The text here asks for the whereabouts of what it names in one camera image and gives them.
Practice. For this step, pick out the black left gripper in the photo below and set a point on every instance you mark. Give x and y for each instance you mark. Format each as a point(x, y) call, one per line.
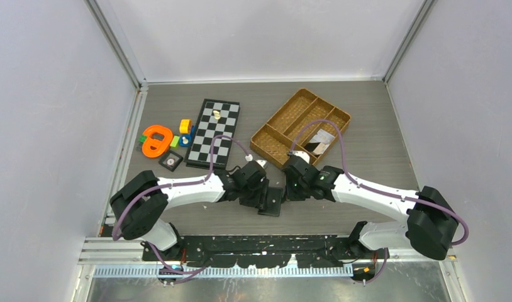
point(260, 199)

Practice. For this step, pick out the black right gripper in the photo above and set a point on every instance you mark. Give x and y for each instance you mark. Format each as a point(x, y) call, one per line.
point(291, 195)

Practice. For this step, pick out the black leather card holder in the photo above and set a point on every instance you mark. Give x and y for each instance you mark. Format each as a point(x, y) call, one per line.
point(271, 204)

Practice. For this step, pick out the woven wicker tray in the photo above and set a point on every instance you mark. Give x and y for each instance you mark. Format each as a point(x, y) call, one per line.
point(294, 124)

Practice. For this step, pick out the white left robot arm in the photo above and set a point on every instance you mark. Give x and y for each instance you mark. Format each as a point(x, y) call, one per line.
point(139, 205)

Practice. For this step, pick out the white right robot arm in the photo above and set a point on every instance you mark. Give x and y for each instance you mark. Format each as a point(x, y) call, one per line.
point(421, 220)

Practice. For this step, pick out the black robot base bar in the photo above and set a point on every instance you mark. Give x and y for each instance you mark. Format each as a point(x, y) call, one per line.
point(261, 251)

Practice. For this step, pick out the black and silver chessboard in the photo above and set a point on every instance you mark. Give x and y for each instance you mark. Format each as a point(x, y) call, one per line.
point(207, 128)

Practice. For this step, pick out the white chess piece on board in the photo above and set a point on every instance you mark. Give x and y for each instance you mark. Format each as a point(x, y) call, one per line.
point(216, 114)

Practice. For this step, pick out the blue toy brick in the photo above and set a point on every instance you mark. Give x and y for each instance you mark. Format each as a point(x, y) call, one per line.
point(190, 138)

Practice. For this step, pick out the lime green block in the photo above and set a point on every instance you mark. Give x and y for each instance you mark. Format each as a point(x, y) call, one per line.
point(174, 142)

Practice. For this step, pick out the yellow toy brick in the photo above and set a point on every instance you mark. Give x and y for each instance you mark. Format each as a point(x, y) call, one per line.
point(185, 126)

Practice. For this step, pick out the orange curved toy track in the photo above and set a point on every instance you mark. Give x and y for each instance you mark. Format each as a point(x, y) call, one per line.
point(158, 140)

